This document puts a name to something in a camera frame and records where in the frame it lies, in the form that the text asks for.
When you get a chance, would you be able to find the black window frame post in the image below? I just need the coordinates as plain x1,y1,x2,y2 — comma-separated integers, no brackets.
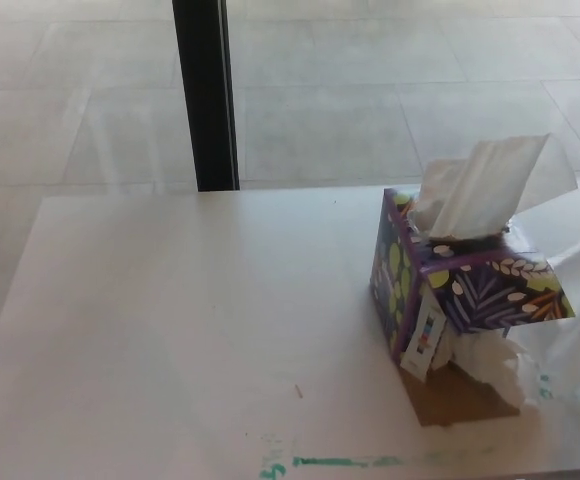
170,0,242,193

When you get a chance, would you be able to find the purple floral tissue box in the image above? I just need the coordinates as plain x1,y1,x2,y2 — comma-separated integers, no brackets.
368,185,577,429

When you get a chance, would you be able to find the crumpled white tissue wad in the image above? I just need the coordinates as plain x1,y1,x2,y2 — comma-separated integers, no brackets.
429,330,530,409

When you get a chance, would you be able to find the white upright tissue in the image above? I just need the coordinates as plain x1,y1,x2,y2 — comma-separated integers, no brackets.
408,131,580,240

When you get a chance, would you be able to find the white pulled tissue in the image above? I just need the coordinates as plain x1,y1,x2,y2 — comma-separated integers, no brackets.
543,228,580,402

